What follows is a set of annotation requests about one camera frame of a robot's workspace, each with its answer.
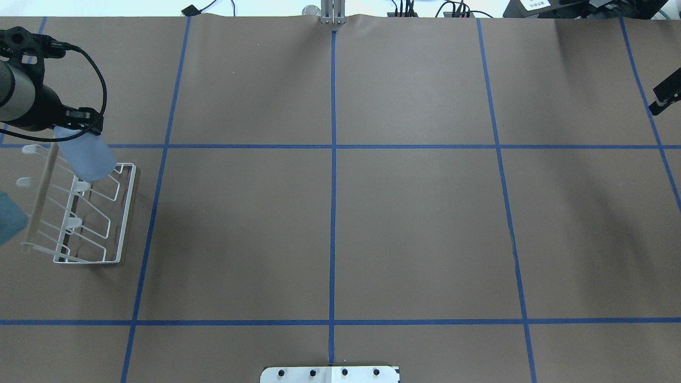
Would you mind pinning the light blue plastic cup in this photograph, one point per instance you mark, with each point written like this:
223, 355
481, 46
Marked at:
90, 158

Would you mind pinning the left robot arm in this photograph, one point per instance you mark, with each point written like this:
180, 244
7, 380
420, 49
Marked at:
30, 105

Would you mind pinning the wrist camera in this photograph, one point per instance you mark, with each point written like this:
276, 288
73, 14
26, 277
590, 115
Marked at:
666, 93
20, 46

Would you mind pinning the white wire cup holder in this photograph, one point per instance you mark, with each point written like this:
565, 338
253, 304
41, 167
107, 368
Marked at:
73, 221

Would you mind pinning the white metal mounting plate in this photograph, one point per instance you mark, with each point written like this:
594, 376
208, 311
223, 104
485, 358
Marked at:
362, 373

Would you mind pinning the grey metal clamp bracket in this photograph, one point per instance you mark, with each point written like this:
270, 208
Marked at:
333, 12

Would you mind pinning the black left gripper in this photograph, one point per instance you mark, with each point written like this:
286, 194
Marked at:
47, 108

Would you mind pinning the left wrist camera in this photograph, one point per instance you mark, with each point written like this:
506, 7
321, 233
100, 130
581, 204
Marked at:
20, 46

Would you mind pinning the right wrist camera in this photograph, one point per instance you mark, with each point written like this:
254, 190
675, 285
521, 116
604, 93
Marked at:
666, 93

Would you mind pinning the black equipment at back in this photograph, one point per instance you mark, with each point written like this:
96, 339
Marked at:
641, 10

